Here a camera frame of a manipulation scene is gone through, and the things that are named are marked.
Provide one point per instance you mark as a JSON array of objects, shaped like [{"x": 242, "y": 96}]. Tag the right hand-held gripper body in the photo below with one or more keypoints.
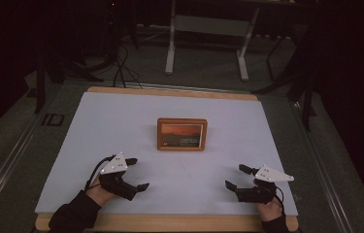
[{"x": 270, "y": 174}]

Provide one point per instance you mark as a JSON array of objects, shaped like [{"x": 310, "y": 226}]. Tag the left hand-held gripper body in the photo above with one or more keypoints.
[{"x": 115, "y": 165}]

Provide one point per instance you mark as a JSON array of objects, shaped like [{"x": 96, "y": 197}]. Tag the wooden photo frame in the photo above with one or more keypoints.
[{"x": 182, "y": 134}]

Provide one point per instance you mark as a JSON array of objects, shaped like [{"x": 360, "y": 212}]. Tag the person's left hand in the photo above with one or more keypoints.
[{"x": 100, "y": 194}]

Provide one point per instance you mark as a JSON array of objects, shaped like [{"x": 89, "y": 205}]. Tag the person's right hand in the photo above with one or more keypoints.
[{"x": 270, "y": 210}]

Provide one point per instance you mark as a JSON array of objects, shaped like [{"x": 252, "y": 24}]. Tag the white table mat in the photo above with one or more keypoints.
[{"x": 182, "y": 181}]

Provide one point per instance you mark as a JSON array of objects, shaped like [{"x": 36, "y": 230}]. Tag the black metal stand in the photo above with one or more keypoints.
[
  {"x": 305, "y": 97},
  {"x": 41, "y": 84}
]

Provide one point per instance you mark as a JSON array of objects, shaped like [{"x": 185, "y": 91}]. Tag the desk with white legs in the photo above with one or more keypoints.
[{"x": 212, "y": 24}]

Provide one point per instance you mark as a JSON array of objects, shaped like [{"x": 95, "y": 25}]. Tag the metal floor rail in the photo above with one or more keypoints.
[
  {"x": 8, "y": 161},
  {"x": 325, "y": 174}
]

